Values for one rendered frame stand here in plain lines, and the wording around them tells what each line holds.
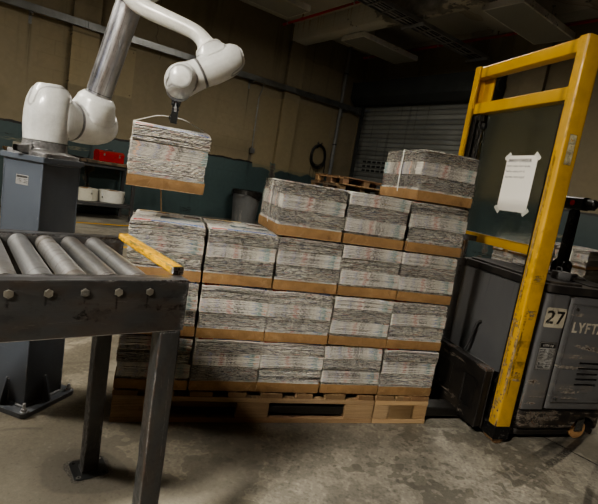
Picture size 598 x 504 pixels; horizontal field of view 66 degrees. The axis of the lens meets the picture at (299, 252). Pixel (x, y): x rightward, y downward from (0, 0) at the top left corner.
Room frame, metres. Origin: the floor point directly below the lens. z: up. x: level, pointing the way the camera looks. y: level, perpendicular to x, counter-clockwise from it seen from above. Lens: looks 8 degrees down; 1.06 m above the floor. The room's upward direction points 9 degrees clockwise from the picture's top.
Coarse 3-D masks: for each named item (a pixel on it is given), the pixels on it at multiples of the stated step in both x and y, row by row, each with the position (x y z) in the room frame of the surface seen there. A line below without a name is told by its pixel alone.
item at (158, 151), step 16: (144, 128) 1.69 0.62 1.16; (160, 128) 1.71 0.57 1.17; (176, 128) 1.84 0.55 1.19; (144, 144) 1.70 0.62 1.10; (160, 144) 1.72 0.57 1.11; (176, 144) 1.74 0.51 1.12; (192, 144) 1.75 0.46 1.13; (208, 144) 1.77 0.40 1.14; (128, 160) 1.70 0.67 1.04; (144, 160) 1.71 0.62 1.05; (160, 160) 1.73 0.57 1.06; (176, 160) 1.75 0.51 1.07; (192, 160) 1.77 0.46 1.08; (160, 176) 1.74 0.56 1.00; (176, 176) 1.76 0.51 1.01; (192, 176) 1.78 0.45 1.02
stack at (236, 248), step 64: (128, 256) 1.71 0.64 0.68; (192, 256) 1.77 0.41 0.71; (256, 256) 1.85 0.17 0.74; (320, 256) 1.94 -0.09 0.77; (384, 256) 2.02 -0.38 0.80; (192, 320) 1.79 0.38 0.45; (256, 320) 1.87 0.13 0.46; (320, 320) 1.95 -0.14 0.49; (384, 320) 2.04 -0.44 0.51; (320, 384) 1.97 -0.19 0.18
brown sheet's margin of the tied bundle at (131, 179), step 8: (128, 176) 1.70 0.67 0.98; (136, 176) 1.71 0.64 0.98; (144, 176) 1.72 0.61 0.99; (128, 184) 1.71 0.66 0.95; (136, 184) 1.71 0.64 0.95; (144, 184) 1.72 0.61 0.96; (152, 184) 1.73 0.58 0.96; (160, 184) 1.74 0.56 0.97; (168, 184) 1.75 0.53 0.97; (176, 184) 1.76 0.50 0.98; (184, 184) 1.77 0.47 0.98; (192, 184) 1.78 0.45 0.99; (200, 184) 1.79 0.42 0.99; (184, 192) 1.77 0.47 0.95; (192, 192) 1.78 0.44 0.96; (200, 192) 1.79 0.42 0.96
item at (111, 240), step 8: (0, 232) 1.21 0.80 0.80; (8, 232) 1.22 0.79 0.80; (16, 232) 1.24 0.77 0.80; (24, 232) 1.26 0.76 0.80; (32, 232) 1.27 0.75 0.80; (40, 232) 1.29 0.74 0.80; (48, 232) 1.31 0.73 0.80; (56, 232) 1.33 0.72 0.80; (32, 240) 1.26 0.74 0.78; (56, 240) 1.30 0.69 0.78; (80, 240) 1.34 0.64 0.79; (104, 240) 1.38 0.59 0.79; (112, 240) 1.39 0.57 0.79; (120, 240) 1.41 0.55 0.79; (8, 248) 1.22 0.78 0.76; (112, 248) 1.39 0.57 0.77; (120, 248) 1.41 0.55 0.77; (40, 256) 1.27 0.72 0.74; (16, 264) 1.24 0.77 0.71; (16, 272) 1.24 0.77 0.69
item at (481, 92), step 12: (480, 72) 2.69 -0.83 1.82; (480, 84) 2.74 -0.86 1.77; (492, 84) 2.69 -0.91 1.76; (480, 96) 2.74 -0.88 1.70; (492, 96) 2.68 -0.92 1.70; (468, 108) 2.72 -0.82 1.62; (468, 120) 2.70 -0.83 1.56; (468, 132) 2.69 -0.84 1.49; (480, 132) 2.68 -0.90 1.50; (468, 144) 2.68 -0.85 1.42; (468, 156) 2.67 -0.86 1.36
